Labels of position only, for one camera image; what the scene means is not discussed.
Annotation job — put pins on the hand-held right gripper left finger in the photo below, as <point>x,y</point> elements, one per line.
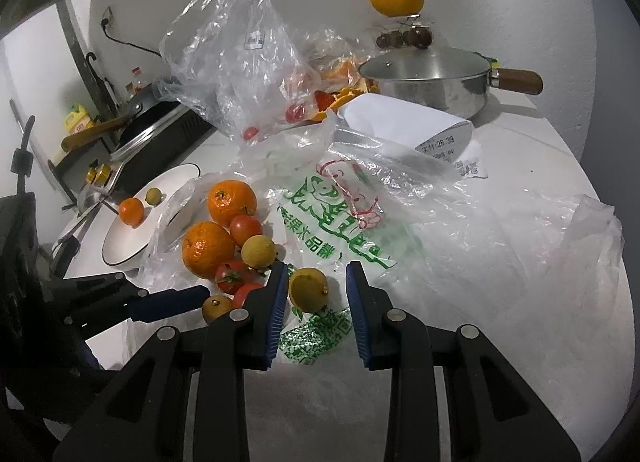
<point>277,314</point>

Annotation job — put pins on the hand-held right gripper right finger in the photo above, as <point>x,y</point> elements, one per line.
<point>357,314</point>

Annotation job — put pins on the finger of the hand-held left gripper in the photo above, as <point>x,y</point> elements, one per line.
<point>175,299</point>

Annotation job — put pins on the red tomato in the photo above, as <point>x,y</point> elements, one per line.
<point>245,230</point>
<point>231,276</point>
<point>247,293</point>

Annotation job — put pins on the yellow longan fruit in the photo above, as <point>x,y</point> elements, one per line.
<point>306,289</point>
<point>258,252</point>
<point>152,195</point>
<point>216,308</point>

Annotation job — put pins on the white plate with black rim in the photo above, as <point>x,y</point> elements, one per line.
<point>130,242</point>

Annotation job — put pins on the green printed plastic bag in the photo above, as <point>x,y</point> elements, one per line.
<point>345,237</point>

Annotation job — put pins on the small mandarin orange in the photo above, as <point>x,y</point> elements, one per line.
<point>131,212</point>

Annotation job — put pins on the clear box of dark fruits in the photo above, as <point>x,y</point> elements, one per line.
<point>405,37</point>

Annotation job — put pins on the black metal rack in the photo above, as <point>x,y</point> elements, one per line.
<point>60,167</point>

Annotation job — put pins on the yellow detergent bottle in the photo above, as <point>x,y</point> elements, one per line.
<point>77,118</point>

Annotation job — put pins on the silver induction cooker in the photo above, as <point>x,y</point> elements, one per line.
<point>165,137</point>

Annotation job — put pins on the cherry tomato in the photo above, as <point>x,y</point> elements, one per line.
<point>295,112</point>
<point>250,132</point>
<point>322,99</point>

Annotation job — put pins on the white paper receipt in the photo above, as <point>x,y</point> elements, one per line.
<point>395,122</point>

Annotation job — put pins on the black umbrella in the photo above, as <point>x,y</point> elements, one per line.
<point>92,77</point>

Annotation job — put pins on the red cap bottle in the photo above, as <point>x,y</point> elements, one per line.
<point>135,81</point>

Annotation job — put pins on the orange peel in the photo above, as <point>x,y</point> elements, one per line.
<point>345,94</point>

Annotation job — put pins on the thin translucent plastic bag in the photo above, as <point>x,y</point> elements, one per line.
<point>575,252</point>

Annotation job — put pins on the grey vertical pipe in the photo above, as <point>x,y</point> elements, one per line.
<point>75,47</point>

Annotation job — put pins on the orange pieces in bag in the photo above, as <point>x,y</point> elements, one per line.
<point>340,69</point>

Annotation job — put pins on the crumpled clear plastic bag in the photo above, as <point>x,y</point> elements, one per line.
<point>235,42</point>

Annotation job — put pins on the white wall socket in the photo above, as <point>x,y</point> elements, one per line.
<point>106,17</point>

